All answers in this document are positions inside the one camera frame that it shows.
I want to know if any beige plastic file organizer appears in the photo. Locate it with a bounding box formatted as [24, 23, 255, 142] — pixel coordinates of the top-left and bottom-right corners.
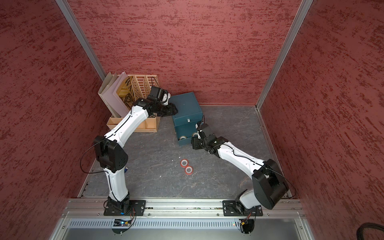
[99, 72, 160, 133]

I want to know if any black cable corner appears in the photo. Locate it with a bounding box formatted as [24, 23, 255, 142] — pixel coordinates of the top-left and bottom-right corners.
[356, 222, 384, 240]

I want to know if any aluminium front rail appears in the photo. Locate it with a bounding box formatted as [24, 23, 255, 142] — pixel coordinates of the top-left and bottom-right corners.
[61, 198, 307, 219]

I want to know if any teal drawer cabinet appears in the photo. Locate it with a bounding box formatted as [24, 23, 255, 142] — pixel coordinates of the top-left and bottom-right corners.
[170, 92, 203, 146]

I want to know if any yellow patterned book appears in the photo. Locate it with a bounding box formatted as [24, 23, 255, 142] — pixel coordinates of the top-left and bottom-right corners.
[116, 76, 135, 110]

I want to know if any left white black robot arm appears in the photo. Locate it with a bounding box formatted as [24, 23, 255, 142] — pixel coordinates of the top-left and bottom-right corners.
[93, 87, 178, 216]

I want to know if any pink folder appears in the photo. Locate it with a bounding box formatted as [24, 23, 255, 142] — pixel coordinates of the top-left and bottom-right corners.
[104, 72, 130, 117]

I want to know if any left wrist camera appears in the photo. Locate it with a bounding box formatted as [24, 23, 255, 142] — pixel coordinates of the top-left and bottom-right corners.
[161, 91, 171, 106]

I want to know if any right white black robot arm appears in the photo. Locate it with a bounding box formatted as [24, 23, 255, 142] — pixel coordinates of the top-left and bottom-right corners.
[191, 122, 289, 215]

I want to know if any beige folder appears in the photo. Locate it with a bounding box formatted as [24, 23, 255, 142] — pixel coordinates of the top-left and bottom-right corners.
[98, 72, 119, 117]

